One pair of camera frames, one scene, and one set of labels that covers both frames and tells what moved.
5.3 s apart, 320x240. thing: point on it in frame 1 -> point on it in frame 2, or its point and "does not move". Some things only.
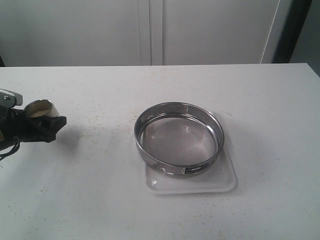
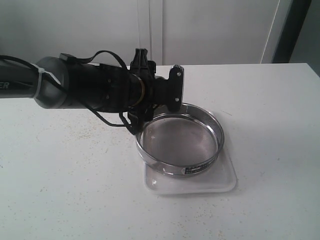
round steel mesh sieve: x=178 y=139 does not move
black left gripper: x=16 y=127 -> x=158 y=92
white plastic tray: x=222 y=177 does not move
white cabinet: x=58 y=33 does not move
